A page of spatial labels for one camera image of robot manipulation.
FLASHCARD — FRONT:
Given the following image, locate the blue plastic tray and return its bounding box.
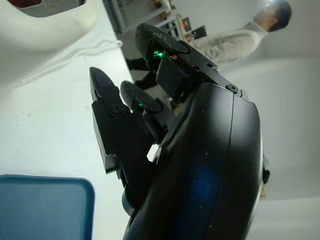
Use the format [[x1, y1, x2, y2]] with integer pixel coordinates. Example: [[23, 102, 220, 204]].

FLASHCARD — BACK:
[[0, 174, 96, 240]]

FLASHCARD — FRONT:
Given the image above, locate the grey background shelving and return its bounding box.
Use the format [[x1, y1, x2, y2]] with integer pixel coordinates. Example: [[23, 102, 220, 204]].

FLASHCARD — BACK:
[[109, 0, 208, 41]]

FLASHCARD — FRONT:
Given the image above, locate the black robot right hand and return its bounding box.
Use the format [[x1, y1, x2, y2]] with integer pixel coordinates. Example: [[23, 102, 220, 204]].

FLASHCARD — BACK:
[[89, 22, 266, 240]]

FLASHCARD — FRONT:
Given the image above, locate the white toaster power cord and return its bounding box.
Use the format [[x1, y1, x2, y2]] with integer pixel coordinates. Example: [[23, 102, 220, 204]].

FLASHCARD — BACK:
[[14, 39, 124, 87]]

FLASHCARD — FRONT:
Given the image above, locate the cream two-slot toaster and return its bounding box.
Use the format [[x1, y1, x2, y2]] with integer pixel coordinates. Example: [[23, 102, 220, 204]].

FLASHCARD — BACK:
[[0, 0, 98, 87]]

